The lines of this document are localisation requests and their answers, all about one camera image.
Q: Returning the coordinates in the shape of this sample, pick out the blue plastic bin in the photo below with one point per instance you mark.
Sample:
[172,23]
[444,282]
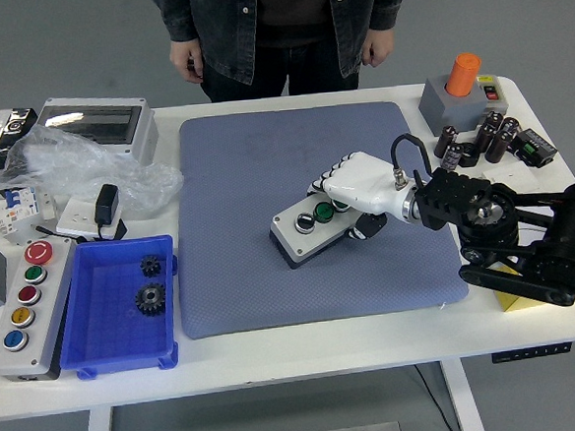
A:
[103,337]

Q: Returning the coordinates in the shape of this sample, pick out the dark cylindrical capacitor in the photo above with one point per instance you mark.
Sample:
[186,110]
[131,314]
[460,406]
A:
[483,137]
[453,157]
[445,140]
[497,145]
[509,127]
[493,119]

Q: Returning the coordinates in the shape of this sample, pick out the grey four-button control box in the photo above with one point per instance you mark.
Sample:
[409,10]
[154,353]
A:
[318,235]

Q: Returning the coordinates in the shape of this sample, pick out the person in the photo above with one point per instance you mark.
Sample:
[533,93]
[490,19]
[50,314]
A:
[279,28]

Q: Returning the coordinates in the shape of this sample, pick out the person's left forearm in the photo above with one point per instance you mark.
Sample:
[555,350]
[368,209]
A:
[391,1]

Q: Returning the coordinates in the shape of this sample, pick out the white blue circuit breaker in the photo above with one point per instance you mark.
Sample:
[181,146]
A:
[18,207]

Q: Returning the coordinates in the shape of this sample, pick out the orange cylinder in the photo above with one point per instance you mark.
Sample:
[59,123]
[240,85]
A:
[462,75]

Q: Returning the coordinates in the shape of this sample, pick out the blue-grey padded mat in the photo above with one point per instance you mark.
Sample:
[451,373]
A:
[240,179]

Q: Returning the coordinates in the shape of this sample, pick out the yellow white carton box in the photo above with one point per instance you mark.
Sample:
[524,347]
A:
[516,304]

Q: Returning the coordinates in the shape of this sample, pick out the grey five-button control station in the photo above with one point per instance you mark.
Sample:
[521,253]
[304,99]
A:
[50,286]

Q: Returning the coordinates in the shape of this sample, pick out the black module with green terminal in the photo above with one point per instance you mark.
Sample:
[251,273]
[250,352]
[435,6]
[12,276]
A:
[534,146]

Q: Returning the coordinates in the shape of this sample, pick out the white din rail module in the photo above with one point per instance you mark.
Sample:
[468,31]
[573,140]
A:
[48,202]

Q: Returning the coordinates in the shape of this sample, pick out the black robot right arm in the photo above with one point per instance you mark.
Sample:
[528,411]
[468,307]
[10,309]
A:
[454,199]

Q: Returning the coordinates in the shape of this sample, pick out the white wall socket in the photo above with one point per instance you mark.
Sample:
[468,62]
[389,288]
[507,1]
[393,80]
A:
[73,218]

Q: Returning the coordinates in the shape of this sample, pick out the large black gear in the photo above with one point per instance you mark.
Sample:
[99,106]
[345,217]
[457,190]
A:
[150,299]

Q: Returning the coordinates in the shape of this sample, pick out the black table control panel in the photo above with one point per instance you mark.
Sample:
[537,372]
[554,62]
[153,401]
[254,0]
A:
[531,352]

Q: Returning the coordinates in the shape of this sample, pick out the grey enclosure with clear lid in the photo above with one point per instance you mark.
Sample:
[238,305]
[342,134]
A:
[93,121]

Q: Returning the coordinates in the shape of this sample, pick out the black power adapter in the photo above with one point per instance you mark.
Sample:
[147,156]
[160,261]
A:
[106,203]

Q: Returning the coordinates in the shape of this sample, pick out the person's right forearm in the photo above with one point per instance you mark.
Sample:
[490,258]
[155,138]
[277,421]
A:
[175,16]

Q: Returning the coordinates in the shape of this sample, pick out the person's left hand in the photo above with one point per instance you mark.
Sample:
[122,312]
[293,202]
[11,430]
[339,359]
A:
[377,46]

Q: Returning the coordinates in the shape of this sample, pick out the clear plastic bag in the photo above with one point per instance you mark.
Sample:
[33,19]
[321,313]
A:
[66,162]

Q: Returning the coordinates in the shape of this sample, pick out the small black gear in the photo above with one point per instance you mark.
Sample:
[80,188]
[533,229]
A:
[150,266]

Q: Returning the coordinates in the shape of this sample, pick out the person's right hand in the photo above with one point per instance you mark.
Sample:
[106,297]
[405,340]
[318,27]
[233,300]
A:
[185,60]

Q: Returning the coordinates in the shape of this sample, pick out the grey switch box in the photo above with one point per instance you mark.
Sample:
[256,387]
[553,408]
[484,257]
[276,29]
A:
[438,106]

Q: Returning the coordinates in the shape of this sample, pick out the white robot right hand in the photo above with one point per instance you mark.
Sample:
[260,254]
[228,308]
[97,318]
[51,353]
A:
[364,180]

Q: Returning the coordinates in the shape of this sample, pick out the small black holder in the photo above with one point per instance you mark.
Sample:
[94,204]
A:
[470,154]

